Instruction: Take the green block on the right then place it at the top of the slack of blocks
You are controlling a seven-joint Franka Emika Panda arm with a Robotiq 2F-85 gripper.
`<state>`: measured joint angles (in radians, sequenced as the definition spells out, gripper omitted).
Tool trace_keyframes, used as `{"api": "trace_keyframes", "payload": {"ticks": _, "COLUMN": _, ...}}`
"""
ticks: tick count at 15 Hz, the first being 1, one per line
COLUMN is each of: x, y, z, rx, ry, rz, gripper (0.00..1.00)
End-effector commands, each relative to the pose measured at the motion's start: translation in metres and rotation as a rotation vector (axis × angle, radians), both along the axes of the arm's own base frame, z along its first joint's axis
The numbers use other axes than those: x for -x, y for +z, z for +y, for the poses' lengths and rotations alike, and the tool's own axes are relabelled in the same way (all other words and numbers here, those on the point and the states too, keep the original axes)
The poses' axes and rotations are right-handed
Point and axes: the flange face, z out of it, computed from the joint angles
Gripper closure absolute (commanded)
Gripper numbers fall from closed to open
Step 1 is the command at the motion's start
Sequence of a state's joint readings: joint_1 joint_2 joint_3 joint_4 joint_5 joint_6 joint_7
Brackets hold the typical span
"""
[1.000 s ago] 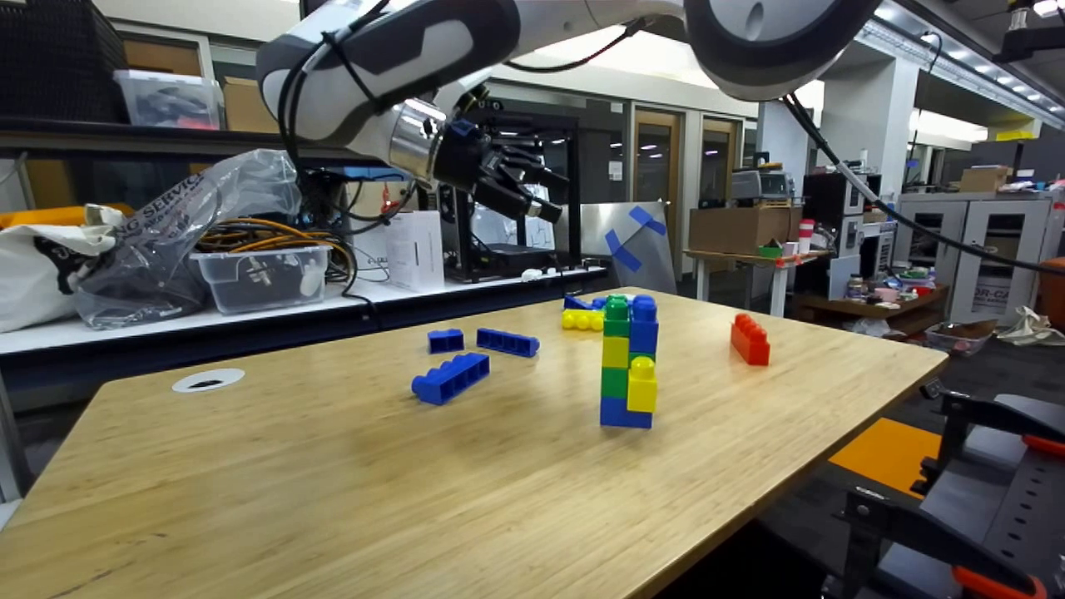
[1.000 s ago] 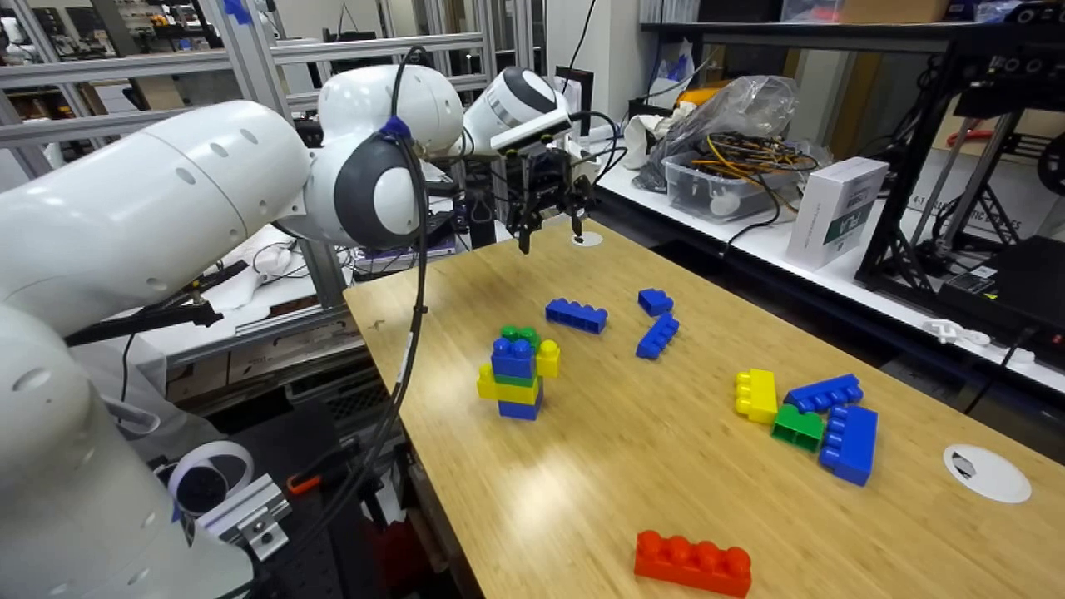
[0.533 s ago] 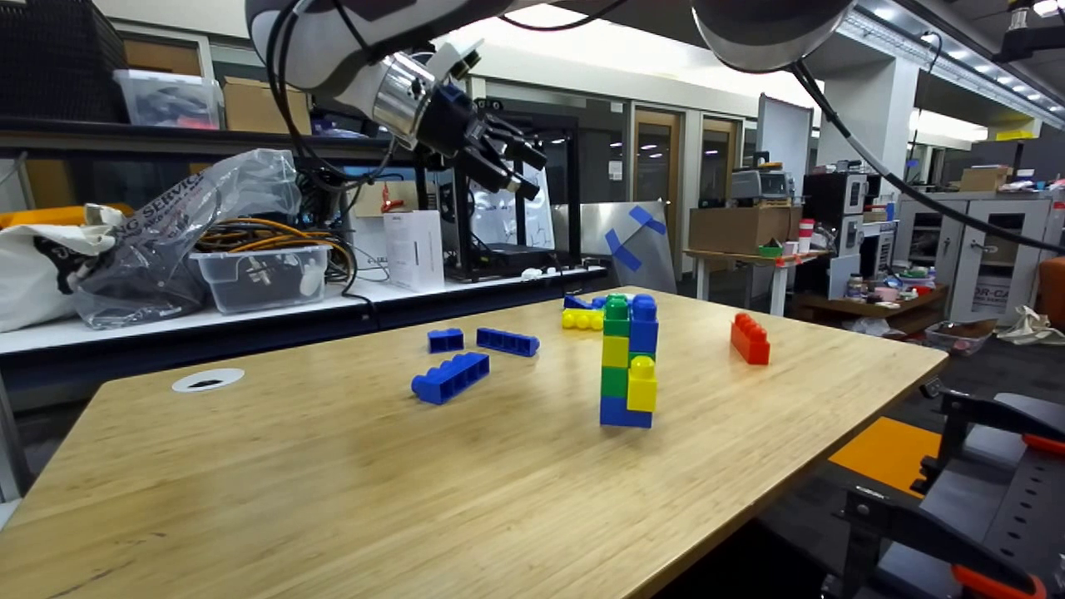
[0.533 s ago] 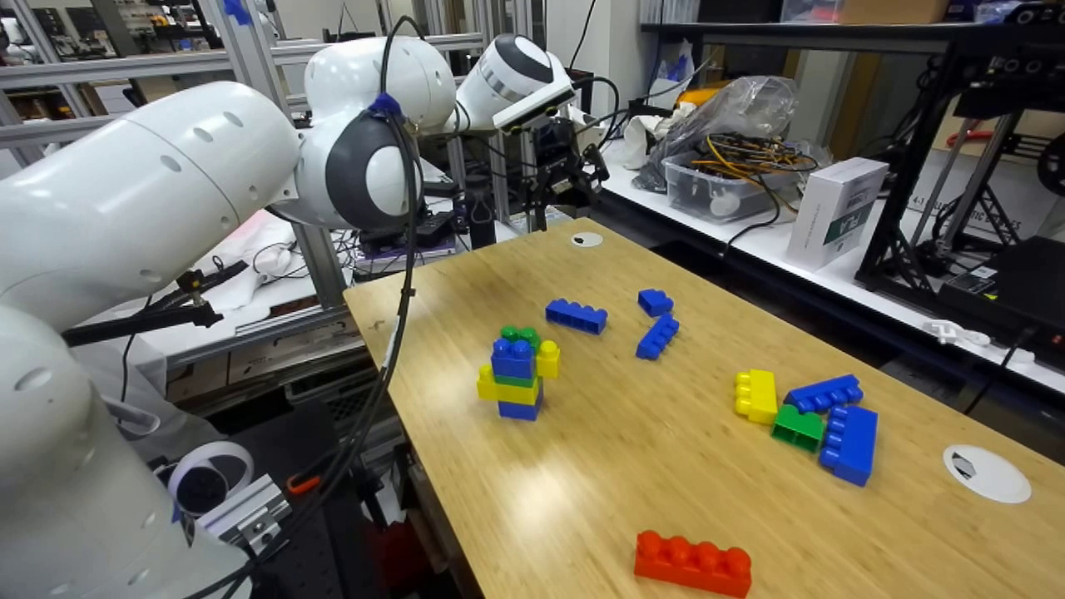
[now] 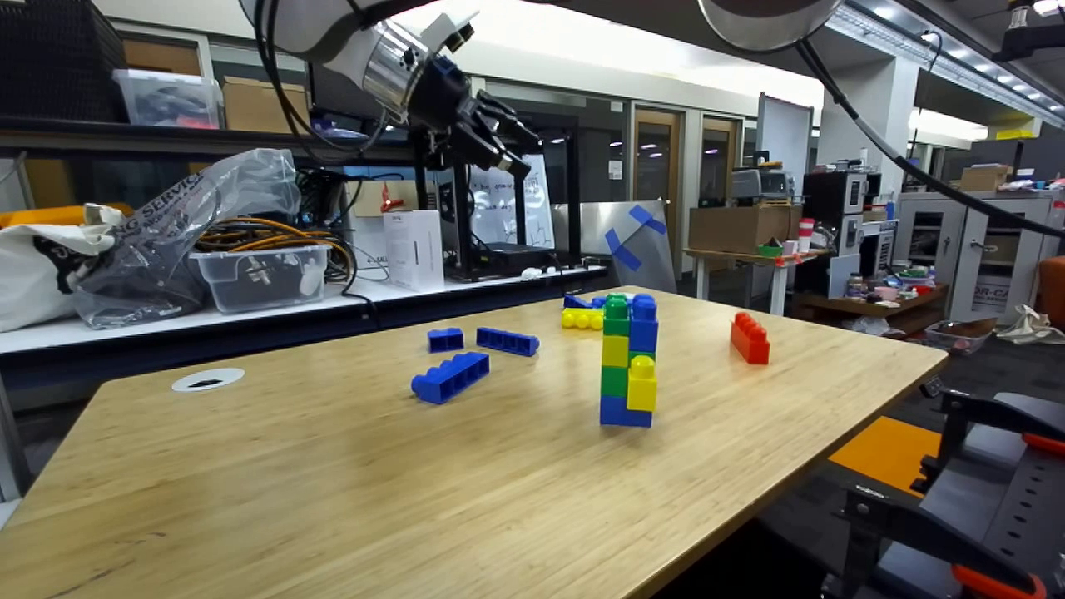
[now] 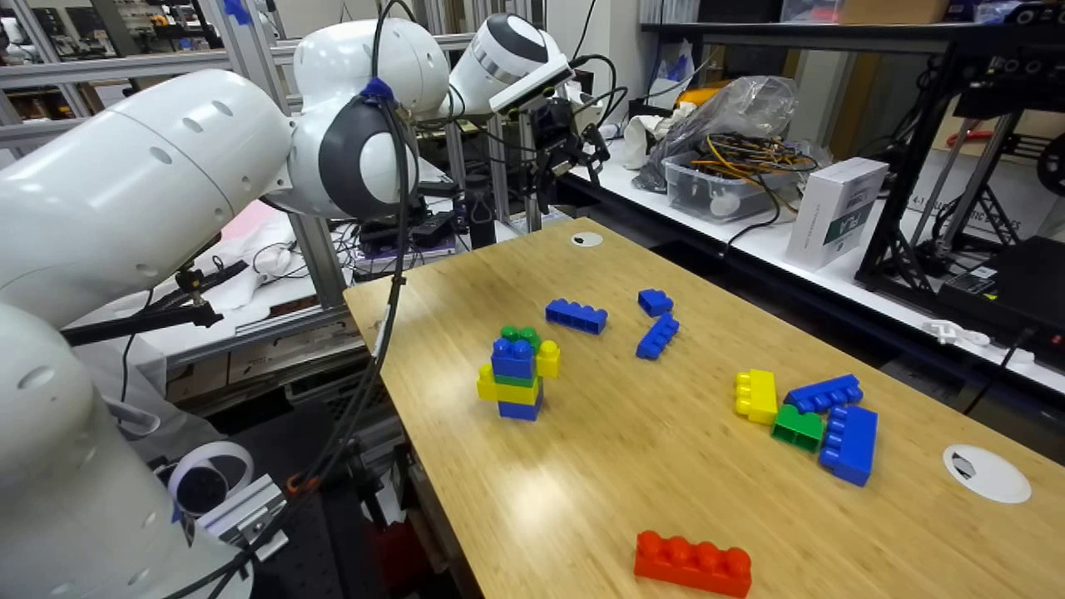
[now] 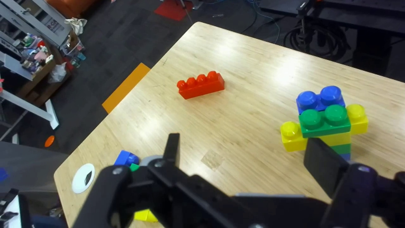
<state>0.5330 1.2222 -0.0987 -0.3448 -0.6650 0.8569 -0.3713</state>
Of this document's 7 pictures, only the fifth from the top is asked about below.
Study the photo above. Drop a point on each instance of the clear plastic bag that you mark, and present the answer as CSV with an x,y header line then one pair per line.
x,y
168,221

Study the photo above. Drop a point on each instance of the low wooden table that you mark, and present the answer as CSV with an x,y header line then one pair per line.
x,y
877,303

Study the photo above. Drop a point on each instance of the clear lidded plastic container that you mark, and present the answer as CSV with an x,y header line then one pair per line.
x,y
168,99

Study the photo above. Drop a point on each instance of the tall blue toy block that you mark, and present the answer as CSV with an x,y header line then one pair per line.
x,y
642,324

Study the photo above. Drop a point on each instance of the black 3D printer frame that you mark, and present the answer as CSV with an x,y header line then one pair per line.
x,y
461,237

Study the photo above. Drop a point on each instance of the clear shield with blue tape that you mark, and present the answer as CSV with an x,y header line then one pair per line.
x,y
634,252

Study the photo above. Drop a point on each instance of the blue base toy block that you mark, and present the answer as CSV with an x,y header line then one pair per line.
x,y
622,413

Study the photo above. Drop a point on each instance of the small green toy block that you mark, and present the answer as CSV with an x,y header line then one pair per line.
x,y
616,315

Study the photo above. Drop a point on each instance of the orange flat object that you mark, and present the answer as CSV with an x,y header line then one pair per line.
x,y
37,215

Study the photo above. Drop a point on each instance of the yellow square toy block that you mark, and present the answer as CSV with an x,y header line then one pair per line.
x,y
581,317

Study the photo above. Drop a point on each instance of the clear plastic storage bin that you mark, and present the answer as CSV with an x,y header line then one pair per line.
x,y
261,281

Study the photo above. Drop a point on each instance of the white side bench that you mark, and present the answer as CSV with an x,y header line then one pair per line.
x,y
133,321

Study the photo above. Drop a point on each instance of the white bag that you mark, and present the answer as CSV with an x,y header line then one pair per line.
x,y
43,271

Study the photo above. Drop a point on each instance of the dark wall shelf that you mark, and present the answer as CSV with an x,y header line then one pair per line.
x,y
168,139

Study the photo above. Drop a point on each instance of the blue four-stud toy block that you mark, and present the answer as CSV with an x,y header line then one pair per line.
x,y
576,300

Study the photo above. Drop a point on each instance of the black appliance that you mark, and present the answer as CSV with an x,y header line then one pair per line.
x,y
833,193

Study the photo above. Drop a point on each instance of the large black case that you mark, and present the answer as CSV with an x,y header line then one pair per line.
x,y
55,53

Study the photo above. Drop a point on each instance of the yellow hanging sign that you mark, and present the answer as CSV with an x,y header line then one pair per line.
x,y
1016,125

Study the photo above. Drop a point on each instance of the white table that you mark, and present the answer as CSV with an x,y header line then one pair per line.
x,y
765,263

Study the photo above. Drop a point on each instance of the black clamp mount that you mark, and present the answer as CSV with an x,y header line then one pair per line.
x,y
977,511

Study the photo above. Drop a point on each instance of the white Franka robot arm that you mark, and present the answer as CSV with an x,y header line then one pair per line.
x,y
320,20

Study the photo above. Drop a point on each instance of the flat green toy block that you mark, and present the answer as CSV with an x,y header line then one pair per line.
x,y
613,382

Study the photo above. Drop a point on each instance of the small brown cardboard box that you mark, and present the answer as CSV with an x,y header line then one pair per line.
x,y
984,173

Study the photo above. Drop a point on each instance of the small blue toy block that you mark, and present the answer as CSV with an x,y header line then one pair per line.
x,y
442,338

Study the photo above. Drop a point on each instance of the white glass-door cabinet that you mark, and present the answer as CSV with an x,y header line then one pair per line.
x,y
977,260

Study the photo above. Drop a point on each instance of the long blue toy block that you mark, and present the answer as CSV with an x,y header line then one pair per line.
x,y
451,378

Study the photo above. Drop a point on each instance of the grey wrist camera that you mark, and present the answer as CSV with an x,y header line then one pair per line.
x,y
451,31

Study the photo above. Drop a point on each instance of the medium blue toy block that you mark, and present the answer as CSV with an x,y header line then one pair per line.
x,y
505,342

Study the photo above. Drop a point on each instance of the long red toy block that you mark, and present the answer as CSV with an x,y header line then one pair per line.
x,y
750,338

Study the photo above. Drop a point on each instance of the white board panel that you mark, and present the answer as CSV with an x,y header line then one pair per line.
x,y
786,145

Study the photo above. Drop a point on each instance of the large brown cardboard box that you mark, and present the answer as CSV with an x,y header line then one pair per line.
x,y
741,226

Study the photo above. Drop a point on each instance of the orange floor mat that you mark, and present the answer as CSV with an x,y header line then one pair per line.
x,y
886,453

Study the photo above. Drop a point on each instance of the flat brown cardboard box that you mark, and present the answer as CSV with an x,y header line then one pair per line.
x,y
164,53

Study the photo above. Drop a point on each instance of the white cardboard box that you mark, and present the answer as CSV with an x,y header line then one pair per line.
x,y
400,252

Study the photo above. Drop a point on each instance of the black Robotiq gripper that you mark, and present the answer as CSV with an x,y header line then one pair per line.
x,y
442,101

